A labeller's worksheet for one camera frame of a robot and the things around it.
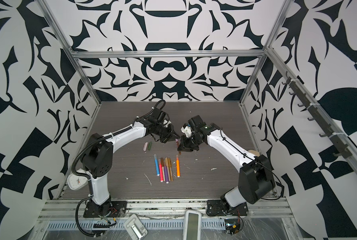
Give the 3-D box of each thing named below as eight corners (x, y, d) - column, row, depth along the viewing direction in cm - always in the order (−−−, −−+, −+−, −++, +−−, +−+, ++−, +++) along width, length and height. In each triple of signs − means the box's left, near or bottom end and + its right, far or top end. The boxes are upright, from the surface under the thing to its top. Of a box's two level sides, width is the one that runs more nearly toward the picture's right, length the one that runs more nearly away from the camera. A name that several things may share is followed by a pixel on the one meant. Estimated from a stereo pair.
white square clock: (66, 189, 81) (62, 188, 79) (72, 175, 86) (69, 173, 84) (85, 189, 81) (82, 188, 79) (90, 175, 86) (87, 173, 84)
